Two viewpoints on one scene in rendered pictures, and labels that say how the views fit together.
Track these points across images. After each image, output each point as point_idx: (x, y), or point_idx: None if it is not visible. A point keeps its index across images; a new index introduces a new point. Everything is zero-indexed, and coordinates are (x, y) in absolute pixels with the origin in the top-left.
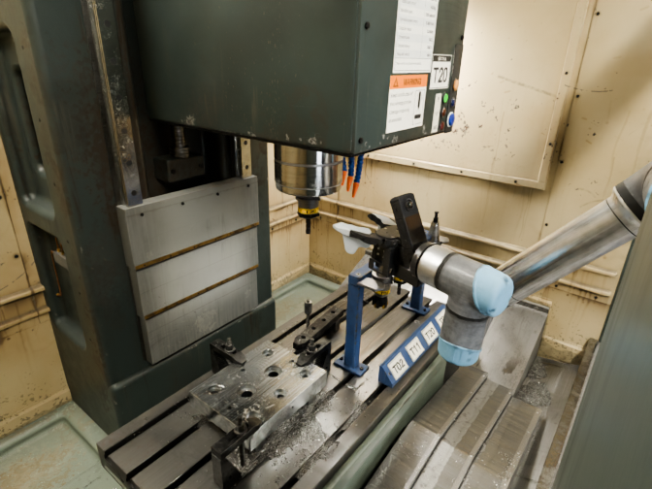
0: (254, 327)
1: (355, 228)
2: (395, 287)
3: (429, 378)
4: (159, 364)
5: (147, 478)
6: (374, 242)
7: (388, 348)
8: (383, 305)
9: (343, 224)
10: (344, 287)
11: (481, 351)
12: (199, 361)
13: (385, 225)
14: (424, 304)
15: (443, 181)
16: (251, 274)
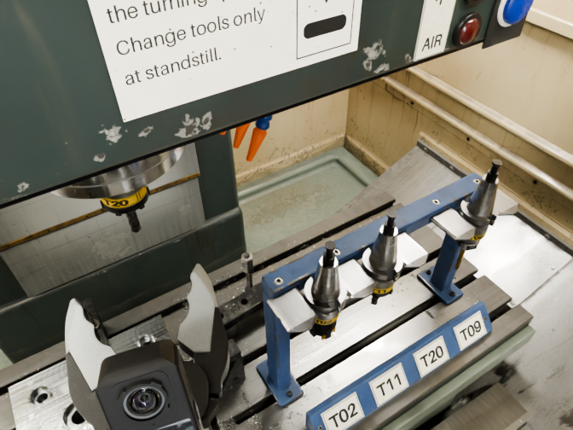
0: (205, 246)
1: (85, 348)
2: (426, 231)
3: (404, 429)
4: (46, 293)
5: None
6: (90, 424)
7: (354, 360)
8: (323, 334)
9: (74, 320)
10: (345, 214)
11: (538, 371)
12: (113, 287)
13: (181, 344)
14: (460, 278)
15: (572, 60)
16: (188, 184)
